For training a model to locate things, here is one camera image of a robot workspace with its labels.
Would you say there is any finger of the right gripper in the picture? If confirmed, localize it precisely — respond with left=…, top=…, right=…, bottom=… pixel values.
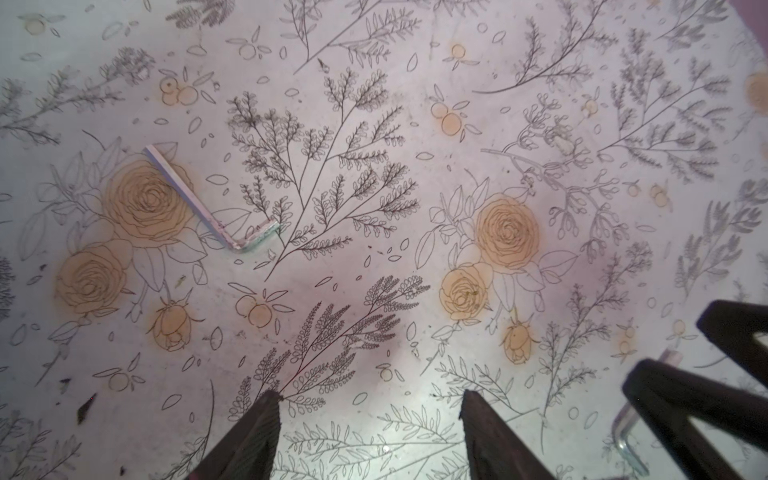
left=696, top=300, right=767, bottom=387
left=622, top=360, right=767, bottom=479

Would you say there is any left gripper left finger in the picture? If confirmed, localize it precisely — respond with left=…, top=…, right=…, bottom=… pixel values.
left=186, top=390, right=282, bottom=480

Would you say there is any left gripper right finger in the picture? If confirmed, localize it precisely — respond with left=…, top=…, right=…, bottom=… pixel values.
left=460, top=390, right=555, bottom=480

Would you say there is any silver hex key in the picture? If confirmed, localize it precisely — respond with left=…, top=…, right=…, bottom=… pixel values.
left=144, top=144, right=281, bottom=252

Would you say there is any metal bolt screw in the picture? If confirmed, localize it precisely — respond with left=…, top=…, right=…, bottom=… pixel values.
left=611, top=348, right=683, bottom=477

